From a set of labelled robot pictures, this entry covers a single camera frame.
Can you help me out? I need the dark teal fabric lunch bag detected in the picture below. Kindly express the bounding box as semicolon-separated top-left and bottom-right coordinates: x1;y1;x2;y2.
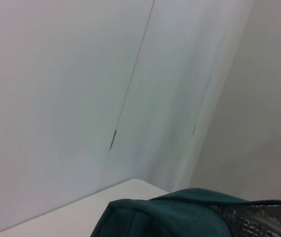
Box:
90;188;281;237

